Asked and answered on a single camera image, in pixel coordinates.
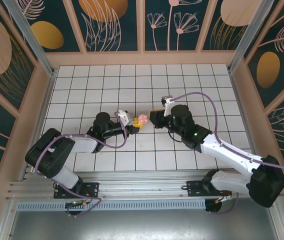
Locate grey sheet metal panel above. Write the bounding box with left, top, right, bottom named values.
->
left=6, top=197, right=283, bottom=240

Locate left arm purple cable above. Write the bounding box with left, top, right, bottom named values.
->
left=34, top=115, right=129, bottom=218

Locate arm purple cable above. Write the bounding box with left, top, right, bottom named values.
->
left=171, top=91, right=284, bottom=216
left=34, top=115, right=129, bottom=218

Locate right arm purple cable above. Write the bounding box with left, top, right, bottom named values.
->
left=171, top=91, right=284, bottom=216

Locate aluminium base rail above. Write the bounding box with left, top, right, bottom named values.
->
left=5, top=170, right=277, bottom=201

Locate slotted grey cable duct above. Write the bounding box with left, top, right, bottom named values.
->
left=16, top=199, right=207, bottom=211

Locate black round cable port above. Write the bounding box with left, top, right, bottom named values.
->
left=205, top=199, right=223, bottom=215
left=65, top=201, right=88, bottom=217

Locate aluminium corner post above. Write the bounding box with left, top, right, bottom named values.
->
left=3, top=0, right=58, bottom=77
left=228, top=0, right=280, bottom=73

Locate aluminium side frame rail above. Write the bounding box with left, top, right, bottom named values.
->
left=265, top=197, right=284, bottom=240
left=0, top=199, right=27, bottom=240

